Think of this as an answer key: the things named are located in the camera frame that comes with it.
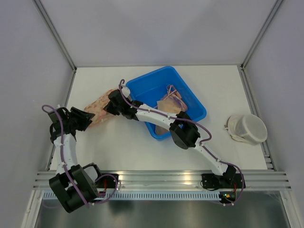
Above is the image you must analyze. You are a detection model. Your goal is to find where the floral mesh laundry bag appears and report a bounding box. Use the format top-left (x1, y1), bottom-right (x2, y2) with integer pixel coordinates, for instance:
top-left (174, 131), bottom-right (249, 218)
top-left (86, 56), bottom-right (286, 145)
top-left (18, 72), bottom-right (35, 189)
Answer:
top-left (84, 88), bottom-right (116, 127)

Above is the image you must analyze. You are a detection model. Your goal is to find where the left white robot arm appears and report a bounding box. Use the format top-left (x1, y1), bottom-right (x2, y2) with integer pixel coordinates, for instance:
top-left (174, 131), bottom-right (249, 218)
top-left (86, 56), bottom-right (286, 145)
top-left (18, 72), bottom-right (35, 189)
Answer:
top-left (42, 104), bottom-right (104, 213)

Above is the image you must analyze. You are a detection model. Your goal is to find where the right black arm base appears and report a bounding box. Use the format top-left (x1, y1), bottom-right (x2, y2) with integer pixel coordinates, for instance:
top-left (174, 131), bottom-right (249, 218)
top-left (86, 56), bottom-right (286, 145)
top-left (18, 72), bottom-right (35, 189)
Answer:
top-left (200, 173), bottom-right (246, 190)

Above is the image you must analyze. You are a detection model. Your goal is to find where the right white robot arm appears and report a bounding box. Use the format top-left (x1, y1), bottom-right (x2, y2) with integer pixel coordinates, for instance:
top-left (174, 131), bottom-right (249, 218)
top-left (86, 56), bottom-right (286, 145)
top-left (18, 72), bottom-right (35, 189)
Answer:
top-left (104, 88), bottom-right (237, 188)

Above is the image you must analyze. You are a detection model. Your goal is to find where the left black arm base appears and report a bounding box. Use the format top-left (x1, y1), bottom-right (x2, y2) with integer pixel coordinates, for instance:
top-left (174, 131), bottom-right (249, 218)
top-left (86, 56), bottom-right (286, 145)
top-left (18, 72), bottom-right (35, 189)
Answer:
top-left (95, 173), bottom-right (119, 190)

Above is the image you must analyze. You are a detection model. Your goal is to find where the beige bra in bin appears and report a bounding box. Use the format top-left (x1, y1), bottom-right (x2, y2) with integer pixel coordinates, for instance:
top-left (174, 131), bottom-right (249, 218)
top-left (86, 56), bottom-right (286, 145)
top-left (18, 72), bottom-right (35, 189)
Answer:
top-left (155, 85), bottom-right (189, 136)

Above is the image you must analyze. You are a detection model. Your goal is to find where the white mesh laundry bag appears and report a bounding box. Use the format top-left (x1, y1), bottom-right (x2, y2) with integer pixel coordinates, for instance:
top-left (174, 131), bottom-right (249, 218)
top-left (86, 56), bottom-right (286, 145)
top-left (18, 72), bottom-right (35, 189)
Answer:
top-left (225, 114), bottom-right (268, 145)

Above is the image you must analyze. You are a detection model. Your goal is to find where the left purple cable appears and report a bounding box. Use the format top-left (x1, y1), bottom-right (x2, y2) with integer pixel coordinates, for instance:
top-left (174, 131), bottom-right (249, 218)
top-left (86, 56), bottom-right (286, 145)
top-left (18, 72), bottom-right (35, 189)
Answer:
top-left (41, 104), bottom-right (118, 209)

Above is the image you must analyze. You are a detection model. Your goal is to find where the purple cable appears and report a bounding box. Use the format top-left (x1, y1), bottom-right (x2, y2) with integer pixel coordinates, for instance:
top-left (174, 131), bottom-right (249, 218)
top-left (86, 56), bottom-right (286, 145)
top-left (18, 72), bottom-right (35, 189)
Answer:
top-left (118, 79), bottom-right (246, 207)
top-left (41, 104), bottom-right (118, 209)

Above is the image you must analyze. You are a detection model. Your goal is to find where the aluminium mounting rail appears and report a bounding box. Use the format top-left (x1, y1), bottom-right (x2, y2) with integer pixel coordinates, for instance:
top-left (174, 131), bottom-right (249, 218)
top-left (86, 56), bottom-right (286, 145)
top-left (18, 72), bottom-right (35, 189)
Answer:
top-left (33, 169), bottom-right (292, 190)

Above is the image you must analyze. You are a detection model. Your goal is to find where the white slotted cable duct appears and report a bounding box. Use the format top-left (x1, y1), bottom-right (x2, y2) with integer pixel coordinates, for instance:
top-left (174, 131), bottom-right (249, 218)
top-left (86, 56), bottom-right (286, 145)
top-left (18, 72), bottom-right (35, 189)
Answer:
top-left (42, 191), bottom-right (220, 200)

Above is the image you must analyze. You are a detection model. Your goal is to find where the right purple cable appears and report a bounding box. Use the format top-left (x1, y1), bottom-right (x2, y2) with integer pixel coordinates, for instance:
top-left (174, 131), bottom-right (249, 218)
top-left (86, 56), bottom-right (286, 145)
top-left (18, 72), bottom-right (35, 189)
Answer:
top-left (118, 79), bottom-right (246, 207)

